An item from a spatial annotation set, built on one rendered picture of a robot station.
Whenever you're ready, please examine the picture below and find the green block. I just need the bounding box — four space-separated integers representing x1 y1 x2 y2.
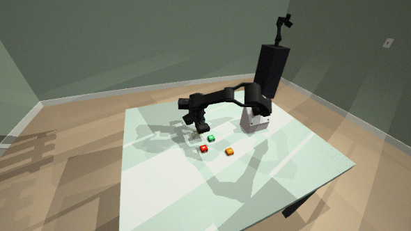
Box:
208 135 215 142

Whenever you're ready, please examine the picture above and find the orange block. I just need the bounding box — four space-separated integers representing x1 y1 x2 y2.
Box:
225 148 234 157

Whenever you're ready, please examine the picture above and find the red block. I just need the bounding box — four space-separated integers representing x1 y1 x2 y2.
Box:
200 145 208 153

